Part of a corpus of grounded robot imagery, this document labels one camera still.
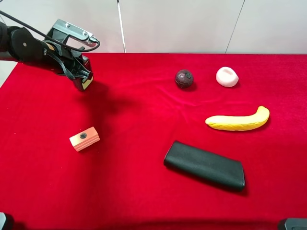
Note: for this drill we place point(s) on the pink white striped block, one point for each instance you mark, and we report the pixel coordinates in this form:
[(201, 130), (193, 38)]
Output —
[(84, 139)]

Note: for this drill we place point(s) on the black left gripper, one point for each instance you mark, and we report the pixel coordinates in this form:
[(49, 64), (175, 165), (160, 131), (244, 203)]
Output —
[(61, 60)]

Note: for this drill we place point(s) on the black base corner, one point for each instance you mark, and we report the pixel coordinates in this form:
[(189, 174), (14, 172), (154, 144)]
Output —
[(293, 224), (6, 221)]

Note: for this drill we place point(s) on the black leather pouch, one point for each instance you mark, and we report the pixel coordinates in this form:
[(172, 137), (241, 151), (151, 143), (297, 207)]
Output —
[(206, 166)]

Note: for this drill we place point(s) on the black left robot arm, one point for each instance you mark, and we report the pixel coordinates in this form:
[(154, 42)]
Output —
[(18, 44)]

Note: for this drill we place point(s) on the red velvet tablecloth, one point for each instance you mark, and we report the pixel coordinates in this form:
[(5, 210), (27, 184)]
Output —
[(121, 182)]

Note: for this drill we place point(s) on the white pink foam lump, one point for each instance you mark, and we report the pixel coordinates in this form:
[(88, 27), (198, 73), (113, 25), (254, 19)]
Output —
[(227, 77)]

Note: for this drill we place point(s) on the black right base corner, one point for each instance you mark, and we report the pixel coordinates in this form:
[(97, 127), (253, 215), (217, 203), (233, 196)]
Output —
[(293, 224)]

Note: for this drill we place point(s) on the dark maroon ball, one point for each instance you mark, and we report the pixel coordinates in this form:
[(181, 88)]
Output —
[(184, 78)]

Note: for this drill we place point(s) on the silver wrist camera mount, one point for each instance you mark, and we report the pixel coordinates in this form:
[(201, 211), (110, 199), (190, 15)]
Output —
[(63, 30)]

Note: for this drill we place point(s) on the black pump bottle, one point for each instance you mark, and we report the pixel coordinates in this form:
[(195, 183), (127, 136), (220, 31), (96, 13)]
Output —
[(83, 73)]

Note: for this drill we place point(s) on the yellow toy banana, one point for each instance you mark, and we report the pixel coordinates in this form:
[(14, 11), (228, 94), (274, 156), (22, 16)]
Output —
[(239, 123)]

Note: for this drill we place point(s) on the black left base corner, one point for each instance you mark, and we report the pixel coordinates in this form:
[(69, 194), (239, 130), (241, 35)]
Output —
[(6, 221)]

